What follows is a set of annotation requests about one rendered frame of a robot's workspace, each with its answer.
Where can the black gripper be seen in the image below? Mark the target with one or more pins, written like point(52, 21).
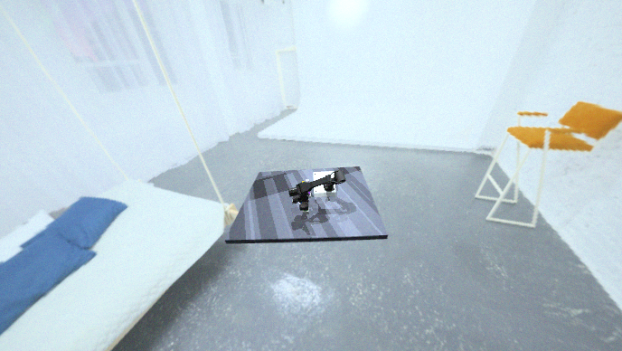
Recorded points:
point(304, 199)

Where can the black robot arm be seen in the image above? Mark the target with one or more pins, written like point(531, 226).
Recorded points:
point(328, 183)

